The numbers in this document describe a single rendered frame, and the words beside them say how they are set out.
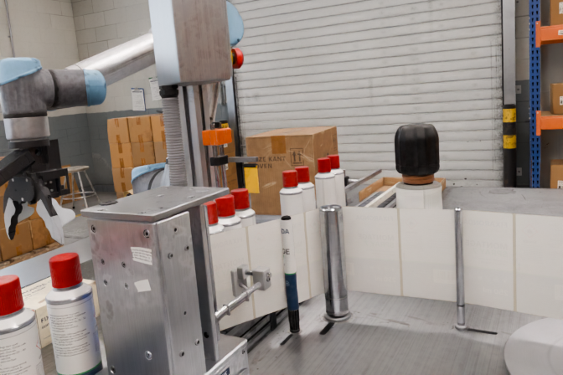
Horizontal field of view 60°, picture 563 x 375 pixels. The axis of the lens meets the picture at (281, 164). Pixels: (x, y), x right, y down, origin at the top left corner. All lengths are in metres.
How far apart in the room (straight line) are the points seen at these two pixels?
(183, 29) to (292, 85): 4.83
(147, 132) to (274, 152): 3.34
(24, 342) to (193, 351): 0.17
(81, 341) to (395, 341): 0.43
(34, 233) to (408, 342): 3.99
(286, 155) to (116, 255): 1.09
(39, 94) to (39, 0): 6.68
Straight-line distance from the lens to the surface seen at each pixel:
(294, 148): 1.58
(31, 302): 1.05
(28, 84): 1.02
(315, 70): 5.54
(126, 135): 5.04
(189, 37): 0.86
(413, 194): 0.92
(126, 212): 0.54
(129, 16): 7.23
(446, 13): 5.21
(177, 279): 0.54
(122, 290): 0.57
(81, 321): 0.64
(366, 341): 0.78
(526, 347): 0.77
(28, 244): 4.50
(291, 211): 1.06
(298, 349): 0.77
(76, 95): 1.05
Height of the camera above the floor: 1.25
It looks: 8 degrees down
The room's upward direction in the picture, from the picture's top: 5 degrees counter-clockwise
